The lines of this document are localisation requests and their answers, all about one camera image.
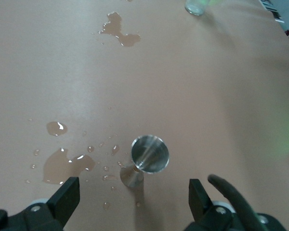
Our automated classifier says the wide branched liquid puddle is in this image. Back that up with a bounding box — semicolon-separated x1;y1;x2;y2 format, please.
98;11;142;48

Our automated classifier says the kidney-shaped liquid puddle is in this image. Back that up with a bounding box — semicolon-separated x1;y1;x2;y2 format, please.
42;148;96;185

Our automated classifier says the small round liquid puddle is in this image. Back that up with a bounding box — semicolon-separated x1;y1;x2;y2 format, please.
46;121;68;137

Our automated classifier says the yellow-green sleeved glass bottle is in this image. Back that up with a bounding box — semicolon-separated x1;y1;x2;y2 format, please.
184;0;222;16

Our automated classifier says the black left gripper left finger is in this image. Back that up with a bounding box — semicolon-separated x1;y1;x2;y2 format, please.
0;177;80;231

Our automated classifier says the steel jigger measuring cup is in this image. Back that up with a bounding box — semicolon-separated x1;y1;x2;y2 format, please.
119;134;171;188

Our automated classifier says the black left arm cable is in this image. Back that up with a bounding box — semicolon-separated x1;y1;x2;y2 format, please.
208;174;264;231

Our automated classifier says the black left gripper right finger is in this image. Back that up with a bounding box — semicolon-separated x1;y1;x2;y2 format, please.
186;178;287;231

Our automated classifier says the brown table mat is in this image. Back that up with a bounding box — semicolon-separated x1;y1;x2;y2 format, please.
0;0;289;231

